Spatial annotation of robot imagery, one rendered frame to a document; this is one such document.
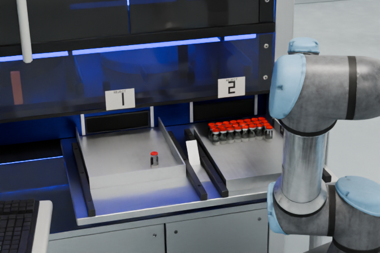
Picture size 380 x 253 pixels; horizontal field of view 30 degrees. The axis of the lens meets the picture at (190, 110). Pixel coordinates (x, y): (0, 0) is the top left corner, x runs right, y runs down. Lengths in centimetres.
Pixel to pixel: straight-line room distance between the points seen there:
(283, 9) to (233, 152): 45
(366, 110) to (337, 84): 7
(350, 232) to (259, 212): 80
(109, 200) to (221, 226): 63
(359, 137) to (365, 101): 306
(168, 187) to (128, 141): 31
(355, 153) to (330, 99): 287
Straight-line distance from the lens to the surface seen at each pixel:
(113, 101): 208
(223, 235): 238
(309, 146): 137
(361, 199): 158
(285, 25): 215
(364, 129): 443
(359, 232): 162
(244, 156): 203
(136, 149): 208
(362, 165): 399
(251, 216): 238
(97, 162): 202
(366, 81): 125
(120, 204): 181
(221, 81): 213
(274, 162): 200
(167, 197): 183
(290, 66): 126
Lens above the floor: 179
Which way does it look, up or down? 23 degrees down
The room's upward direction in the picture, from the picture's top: 1 degrees counter-clockwise
